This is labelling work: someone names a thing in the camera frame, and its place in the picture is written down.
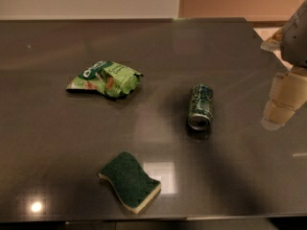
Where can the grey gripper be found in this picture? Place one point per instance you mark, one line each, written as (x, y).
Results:
(295, 42)

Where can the green yellow sponge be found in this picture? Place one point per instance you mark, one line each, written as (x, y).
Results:
(134, 188)

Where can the green chip bag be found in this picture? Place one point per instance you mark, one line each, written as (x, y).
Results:
(108, 78)

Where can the green soda can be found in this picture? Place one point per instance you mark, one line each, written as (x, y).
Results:
(200, 111)

